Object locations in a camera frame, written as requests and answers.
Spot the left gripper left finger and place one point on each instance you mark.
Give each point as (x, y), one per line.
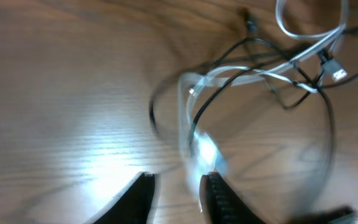
(134, 203)

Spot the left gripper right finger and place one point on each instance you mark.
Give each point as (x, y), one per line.
(221, 205)

